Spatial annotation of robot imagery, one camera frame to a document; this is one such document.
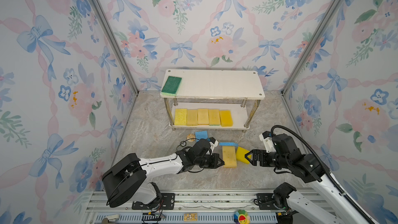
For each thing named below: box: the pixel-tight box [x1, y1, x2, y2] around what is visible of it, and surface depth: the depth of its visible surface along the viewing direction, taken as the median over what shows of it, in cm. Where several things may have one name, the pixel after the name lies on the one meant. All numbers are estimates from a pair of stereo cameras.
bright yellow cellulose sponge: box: [174, 108, 188, 126], surface depth 97 cm
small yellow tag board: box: [183, 213, 198, 222], surface depth 70 cm
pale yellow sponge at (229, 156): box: [222, 145, 237, 168], surface depth 81 cm
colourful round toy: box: [233, 209, 251, 224], surface depth 70 cm
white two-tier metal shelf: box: [160, 68, 265, 133], surface depth 80 cm
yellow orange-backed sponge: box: [197, 108, 210, 125], surface depth 97 cm
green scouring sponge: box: [160, 75, 183, 97], surface depth 75 cm
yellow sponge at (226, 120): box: [219, 109, 234, 128], surface depth 97 cm
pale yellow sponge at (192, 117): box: [186, 108, 198, 126], surface depth 97 cm
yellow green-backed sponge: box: [208, 108, 221, 126], surface depth 97 cm
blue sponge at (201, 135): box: [195, 130, 211, 143], surface depth 97 cm
